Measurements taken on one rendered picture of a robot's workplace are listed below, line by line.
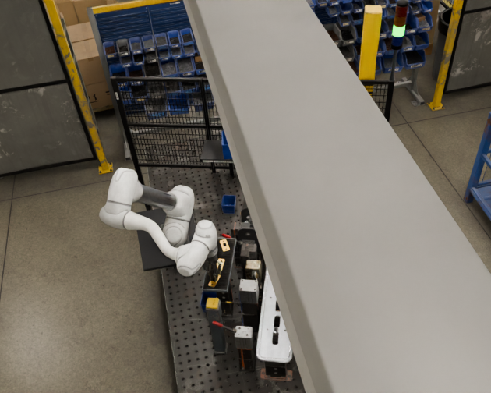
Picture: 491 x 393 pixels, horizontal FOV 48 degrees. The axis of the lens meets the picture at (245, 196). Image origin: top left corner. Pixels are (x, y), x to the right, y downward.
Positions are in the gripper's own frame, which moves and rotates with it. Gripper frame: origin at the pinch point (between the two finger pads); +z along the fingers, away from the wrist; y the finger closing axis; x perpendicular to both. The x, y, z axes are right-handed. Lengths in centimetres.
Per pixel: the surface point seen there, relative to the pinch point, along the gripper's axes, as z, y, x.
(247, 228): 1.3, 3.9, 38.4
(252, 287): 9.1, 19.8, 6.1
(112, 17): -20, -191, 209
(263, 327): 20.1, 31.0, -8.9
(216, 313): 8.4, 8.0, -16.1
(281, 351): 20, 45, -19
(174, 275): 50, -46, 24
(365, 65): -44, 41, 156
